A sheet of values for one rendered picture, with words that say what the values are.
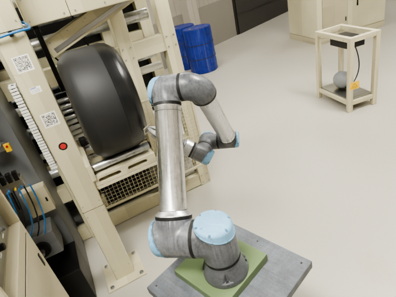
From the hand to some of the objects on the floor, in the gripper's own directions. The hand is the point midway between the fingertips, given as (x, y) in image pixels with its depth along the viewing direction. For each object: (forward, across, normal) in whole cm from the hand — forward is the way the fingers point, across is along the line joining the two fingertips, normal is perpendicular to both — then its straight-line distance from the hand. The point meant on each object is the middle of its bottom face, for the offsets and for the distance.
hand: (149, 128), depth 172 cm
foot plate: (-21, -54, -100) cm, 116 cm away
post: (-21, -54, -100) cm, 116 cm away
